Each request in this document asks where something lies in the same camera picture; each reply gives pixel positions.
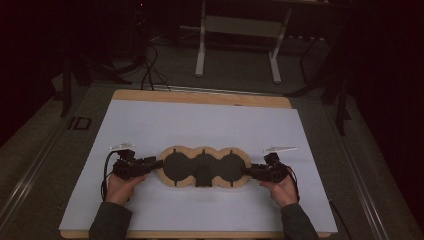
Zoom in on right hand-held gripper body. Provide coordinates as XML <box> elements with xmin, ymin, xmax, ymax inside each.
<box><xmin>261</xmin><ymin>145</ymin><xmax>299</xmax><ymax>184</ymax></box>

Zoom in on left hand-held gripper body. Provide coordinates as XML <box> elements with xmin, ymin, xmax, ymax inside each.
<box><xmin>108</xmin><ymin>142</ymin><xmax>149</xmax><ymax>182</ymax></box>

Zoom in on wooden triple round photo frame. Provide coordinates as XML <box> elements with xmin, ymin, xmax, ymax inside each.
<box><xmin>155</xmin><ymin>145</ymin><xmax>253</xmax><ymax>190</ymax></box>

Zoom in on person's left hand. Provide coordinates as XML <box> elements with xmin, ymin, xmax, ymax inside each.
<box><xmin>105</xmin><ymin>172</ymin><xmax>148</xmax><ymax>207</ymax></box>

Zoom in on person's right hand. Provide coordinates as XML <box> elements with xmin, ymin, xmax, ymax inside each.
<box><xmin>259</xmin><ymin>167</ymin><xmax>300</xmax><ymax>210</ymax></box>

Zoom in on white table mat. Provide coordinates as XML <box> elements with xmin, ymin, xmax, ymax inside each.
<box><xmin>58</xmin><ymin>99</ymin><xmax>339</xmax><ymax>234</ymax></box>

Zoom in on black stand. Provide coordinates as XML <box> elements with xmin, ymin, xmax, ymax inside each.
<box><xmin>59</xmin><ymin>54</ymin><xmax>134</xmax><ymax>118</ymax></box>
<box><xmin>283</xmin><ymin>31</ymin><xmax>354</xmax><ymax>137</ymax></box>

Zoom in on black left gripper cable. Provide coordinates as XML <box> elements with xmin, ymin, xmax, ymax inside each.
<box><xmin>100</xmin><ymin>150</ymin><xmax>122</xmax><ymax>203</ymax></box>

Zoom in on black floor cables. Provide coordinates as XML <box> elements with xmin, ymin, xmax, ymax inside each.
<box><xmin>139</xmin><ymin>41</ymin><xmax>173</xmax><ymax>93</ymax></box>

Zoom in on metal floor rail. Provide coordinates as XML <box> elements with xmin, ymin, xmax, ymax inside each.
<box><xmin>0</xmin><ymin>119</ymin><xmax>69</xmax><ymax>233</ymax></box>
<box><xmin>320</xmin><ymin>98</ymin><xmax>393</xmax><ymax>240</ymax></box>

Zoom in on white metal desk frame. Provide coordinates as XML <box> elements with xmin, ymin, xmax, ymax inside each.
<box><xmin>194</xmin><ymin>0</ymin><xmax>295</xmax><ymax>85</ymax></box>

